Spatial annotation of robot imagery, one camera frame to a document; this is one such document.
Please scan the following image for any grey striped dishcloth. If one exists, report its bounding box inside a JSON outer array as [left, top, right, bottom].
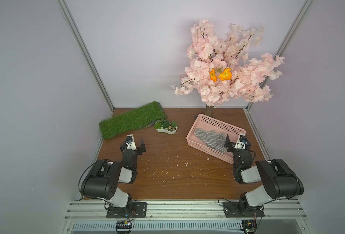
[[194, 128, 226, 154]]

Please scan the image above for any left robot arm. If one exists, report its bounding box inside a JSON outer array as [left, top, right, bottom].
[[78, 135, 146, 217]]

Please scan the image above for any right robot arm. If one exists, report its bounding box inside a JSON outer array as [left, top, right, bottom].
[[224, 134, 304, 216]]

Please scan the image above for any pink plastic basket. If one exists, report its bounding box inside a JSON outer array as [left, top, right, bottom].
[[187, 114, 246, 164]]

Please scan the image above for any white dish with succulents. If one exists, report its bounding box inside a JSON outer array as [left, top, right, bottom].
[[154, 119, 178, 135]]

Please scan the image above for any green artificial grass mat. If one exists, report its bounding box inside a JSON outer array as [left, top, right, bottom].
[[99, 101, 167, 139]]

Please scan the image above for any orange artificial flower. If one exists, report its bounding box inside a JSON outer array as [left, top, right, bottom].
[[209, 68, 232, 82]]

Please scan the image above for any pink cherry blossom tree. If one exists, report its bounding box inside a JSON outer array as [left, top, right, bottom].
[[173, 19, 285, 111]]

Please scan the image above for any right controller board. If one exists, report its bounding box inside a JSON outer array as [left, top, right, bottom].
[[241, 220, 257, 234]]

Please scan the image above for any controller board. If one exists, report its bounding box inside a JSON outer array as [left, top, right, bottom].
[[115, 221, 133, 234], [241, 220, 257, 234]]

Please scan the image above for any left controller board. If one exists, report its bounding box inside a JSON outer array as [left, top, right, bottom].
[[115, 221, 133, 234]]

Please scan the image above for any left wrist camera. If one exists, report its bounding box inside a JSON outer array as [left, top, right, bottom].
[[125, 134, 136, 151]]

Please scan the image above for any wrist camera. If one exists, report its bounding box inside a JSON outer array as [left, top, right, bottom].
[[235, 134, 247, 150], [125, 134, 136, 151]]

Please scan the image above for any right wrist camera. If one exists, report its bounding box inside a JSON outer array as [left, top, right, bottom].
[[235, 134, 247, 150]]

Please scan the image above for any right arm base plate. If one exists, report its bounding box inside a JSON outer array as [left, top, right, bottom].
[[222, 202, 265, 218]]

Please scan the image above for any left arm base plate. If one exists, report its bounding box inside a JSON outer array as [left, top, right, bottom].
[[106, 202, 147, 218]]

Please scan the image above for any aluminium mounting rail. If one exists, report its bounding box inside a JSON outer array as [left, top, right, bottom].
[[64, 199, 307, 221]]

